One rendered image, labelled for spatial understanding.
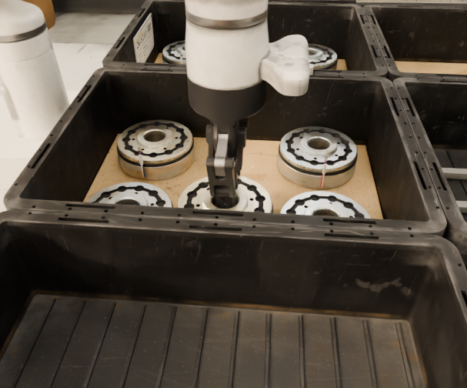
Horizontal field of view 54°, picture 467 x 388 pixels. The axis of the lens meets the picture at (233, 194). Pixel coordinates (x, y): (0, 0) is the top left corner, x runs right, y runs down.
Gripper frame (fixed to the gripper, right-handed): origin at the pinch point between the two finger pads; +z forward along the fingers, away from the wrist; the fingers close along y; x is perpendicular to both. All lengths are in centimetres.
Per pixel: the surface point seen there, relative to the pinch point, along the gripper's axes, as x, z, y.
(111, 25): -119, 88, -283
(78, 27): -142, 88, -277
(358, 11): 18.0, -5.3, -45.1
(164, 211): -4.5, -5.5, 10.5
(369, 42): 18.2, -5.3, -30.7
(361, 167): 16.7, 4.6, -11.9
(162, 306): -5.0, 4.6, 13.2
